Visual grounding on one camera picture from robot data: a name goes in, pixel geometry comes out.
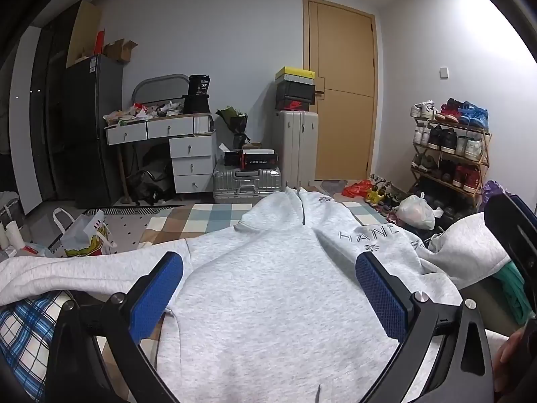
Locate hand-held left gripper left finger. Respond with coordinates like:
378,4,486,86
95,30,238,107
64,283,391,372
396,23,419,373
44,252,185,403

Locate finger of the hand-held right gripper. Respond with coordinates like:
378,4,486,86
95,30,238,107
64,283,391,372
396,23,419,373
484,193,537,325

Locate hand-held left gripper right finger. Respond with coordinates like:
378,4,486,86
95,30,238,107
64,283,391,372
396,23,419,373
355,253,496,403

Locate light grey hoodie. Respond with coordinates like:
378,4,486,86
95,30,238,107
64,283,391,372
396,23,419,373
0,187,511,403

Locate person's right hand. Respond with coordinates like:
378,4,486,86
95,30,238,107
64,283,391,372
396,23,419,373
493,327,530,393

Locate purple bag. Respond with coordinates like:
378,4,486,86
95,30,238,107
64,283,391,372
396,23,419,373
482,180,510,206

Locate green cloth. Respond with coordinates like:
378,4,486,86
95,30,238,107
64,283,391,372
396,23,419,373
493,260,533,324

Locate patterned rug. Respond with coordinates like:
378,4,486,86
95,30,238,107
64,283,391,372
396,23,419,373
82,204,187,248

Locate checked bed sheet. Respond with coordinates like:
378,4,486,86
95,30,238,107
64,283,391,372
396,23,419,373
136,185,389,253

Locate white plastic bag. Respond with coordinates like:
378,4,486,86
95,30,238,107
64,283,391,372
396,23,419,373
396,192,444,231

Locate pile of floor shoes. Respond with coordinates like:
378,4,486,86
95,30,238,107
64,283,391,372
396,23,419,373
367,173,414,224

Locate white shopping bag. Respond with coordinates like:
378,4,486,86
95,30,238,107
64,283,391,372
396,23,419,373
52,208,119,258

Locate wooden shoe rack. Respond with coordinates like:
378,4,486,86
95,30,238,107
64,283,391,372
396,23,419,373
409,115,491,215

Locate red plastic bag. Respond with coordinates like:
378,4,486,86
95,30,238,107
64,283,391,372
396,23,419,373
342,180,374,199

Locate black bag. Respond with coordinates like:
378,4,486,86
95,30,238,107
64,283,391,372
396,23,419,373
126,168,175,206

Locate rows of shoes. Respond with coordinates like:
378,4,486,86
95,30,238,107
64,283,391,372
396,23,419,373
409,97,491,196

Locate blue plaid cloth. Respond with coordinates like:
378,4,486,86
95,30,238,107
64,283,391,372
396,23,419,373
0,289,80,401

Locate silver suitcase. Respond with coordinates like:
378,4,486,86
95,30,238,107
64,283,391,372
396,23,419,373
212,165,283,203

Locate white drawer desk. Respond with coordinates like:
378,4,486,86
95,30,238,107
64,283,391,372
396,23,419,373
105,113,217,206

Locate white upright suitcase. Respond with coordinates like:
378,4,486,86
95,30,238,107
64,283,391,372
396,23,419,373
272,110,320,189

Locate dark refrigerator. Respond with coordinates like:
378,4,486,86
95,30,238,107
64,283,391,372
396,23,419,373
63,54,124,207

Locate pile of desk clutter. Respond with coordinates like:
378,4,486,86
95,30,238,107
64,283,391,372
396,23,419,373
103,100,185,127

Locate wrapped flower bouquet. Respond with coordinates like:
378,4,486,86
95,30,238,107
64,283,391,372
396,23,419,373
215,105,251,150

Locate tall black box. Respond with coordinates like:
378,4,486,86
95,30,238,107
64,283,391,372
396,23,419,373
183,74,211,115

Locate wooden door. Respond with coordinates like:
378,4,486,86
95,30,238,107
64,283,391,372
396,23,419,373
303,0,378,181

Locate oval mirror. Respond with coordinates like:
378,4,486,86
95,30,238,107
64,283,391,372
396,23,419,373
132,73,190,105

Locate dark wardrobe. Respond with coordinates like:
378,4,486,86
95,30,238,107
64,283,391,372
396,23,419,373
29,8,70,202

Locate black shoe box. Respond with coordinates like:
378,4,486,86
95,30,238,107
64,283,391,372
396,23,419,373
275,81,316,112

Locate yellow shoe box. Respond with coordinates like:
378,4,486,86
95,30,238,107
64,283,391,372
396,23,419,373
275,66,315,85

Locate open cardboard box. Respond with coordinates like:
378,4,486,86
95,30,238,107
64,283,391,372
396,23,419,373
103,39,139,64

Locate cardboard boxes on fridge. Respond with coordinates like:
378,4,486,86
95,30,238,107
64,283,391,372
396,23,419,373
66,0,102,69

